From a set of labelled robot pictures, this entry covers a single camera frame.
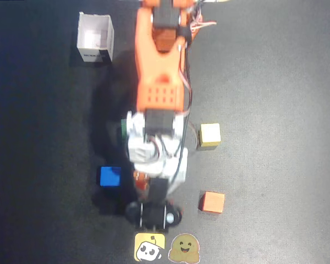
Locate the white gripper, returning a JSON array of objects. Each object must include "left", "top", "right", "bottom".
[{"left": 133, "top": 150, "right": 189, "bottom": 205}]

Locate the blue cube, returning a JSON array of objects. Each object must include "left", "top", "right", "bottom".
[{"left": 98, "top": 166, "right": 122, "bottom": 188}]

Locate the orange cube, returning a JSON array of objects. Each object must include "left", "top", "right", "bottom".
[{"left": 198, "top": 191, "right": 226, "bottom": 213}]

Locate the green cube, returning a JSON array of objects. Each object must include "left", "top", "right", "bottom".
[{"left": 120, "top": 118, "right": 128, "bottom": 141}]

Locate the yellow cube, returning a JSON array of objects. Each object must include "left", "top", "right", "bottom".
[{"left": 198, "top": 123, "right": 222, "bottom": 149}]

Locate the yellow robot face sticker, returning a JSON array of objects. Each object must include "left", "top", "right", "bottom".
[{"left": 134, "top": 233, "right": 166, "bottom": 262}]

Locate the hugging face emoji sticker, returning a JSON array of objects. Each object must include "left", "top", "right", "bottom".
[{"left": 167, "top": 233, "right": 202, "bottom": 264}]

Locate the open white cardboard box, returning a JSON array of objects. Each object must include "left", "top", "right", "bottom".
[{"left": 76, "top": 11, "right": 115, "bottom": 63}]

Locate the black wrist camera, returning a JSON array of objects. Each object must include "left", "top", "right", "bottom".
[{"left": 125, "top": 200, "right": 184, "bottom": 230}]

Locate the black cable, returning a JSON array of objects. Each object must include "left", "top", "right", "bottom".
[{"left": 173, "top": 26, "right": 194, "bottom": 182}]

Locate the red and white wire bundle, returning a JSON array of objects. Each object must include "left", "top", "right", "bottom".
[{"left": 187, "top": 0, "right": 218, "bottom": 42}]

